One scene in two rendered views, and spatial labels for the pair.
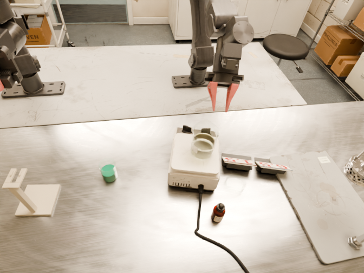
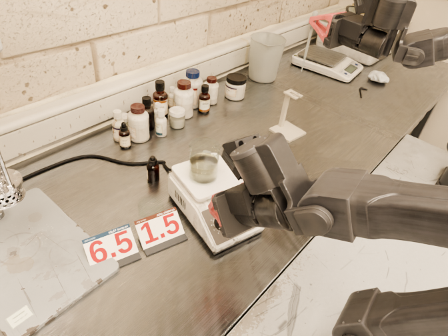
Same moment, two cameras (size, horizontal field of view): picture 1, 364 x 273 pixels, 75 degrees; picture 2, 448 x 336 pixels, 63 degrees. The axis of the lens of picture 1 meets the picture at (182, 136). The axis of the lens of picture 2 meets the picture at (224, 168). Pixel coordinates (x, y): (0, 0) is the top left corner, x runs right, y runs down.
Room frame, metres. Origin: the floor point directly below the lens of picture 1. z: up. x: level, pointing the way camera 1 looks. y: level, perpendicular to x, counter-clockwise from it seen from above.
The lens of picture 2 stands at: (0.86, -0.38, 1.49)
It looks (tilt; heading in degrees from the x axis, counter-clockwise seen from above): 39 degrees down; 142
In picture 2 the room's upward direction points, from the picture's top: 7 degrees clockwise
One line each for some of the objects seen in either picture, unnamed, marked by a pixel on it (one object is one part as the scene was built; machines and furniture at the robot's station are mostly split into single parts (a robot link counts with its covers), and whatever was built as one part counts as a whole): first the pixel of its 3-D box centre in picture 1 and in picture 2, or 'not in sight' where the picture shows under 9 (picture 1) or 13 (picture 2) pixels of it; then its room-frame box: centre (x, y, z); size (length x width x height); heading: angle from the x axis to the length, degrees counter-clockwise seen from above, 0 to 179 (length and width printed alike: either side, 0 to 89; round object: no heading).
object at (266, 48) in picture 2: not in sight; (265, 57); (-0.10, 0.51, 0.97); 0.18 x 0.13 x 0.15; 140
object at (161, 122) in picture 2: not in sight; (161, 122); (0.09, -0.01, 0.94); 0.03 x 0.03 x 0.08
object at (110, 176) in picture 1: (108, 170); not in sight; (0.33, 0.18, 0.93); 0.04 x 0.04 x 0.06
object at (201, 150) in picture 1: (203, 141); (204, 163); (0.38, -0.05, 1.03); 0.07 x 0.06 x 0.08; 178
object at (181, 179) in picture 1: (194, 155); (213, 197); (0.40, -0.04, 0.94); 0.22 x 0.13 x 0.08; 0
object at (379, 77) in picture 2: not in sight; (379, 76); (0.12, 0.93, 0.92); 0.08 x 0.08 x 0.04; 21
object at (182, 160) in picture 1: (195, 153); (207, 175); (0.38, -0.04, 0.98); 0.12 x 0.12 x 0.01; 0
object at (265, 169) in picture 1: (272, 164); (112, 249); (0.42, -0.27, 0.92); 0.09 x 0.06 x 0.04; 88
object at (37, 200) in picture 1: (28, 187); (291, 114); (0.24, 0.33, 0.96); 0.08 x 0.08 x 0.13; 8
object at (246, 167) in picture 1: (238, 159); (161, 230); (0.42, -0.17, 0.92); 0.09 x 0.06 x 0.04; 88
